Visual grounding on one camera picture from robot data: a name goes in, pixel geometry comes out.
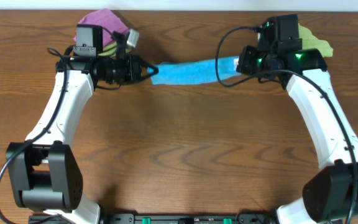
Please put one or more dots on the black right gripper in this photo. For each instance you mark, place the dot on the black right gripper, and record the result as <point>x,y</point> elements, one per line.
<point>244,66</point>

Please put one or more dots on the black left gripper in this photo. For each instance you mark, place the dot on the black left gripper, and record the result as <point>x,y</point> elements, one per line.
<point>138,69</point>

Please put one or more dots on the blue microfiber cloth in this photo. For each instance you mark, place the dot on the blue microfiber cloth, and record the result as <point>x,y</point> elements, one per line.
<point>195,73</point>

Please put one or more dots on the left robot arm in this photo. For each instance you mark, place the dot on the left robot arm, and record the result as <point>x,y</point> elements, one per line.
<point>42,169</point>

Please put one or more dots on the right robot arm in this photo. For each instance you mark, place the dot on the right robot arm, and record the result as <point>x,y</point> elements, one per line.
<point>332,194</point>

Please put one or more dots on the green folded cloth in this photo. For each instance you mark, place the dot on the green folded cloth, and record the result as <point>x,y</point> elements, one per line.
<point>112,49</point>

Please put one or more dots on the purple folded cloth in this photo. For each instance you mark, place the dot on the purple folded cloth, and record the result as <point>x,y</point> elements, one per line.
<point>107,19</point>

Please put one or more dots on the crumpled green cloth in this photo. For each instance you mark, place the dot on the crumpled green cloth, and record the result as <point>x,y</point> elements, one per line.
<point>309,41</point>

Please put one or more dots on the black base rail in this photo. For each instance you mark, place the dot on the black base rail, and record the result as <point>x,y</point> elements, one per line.
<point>242,218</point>

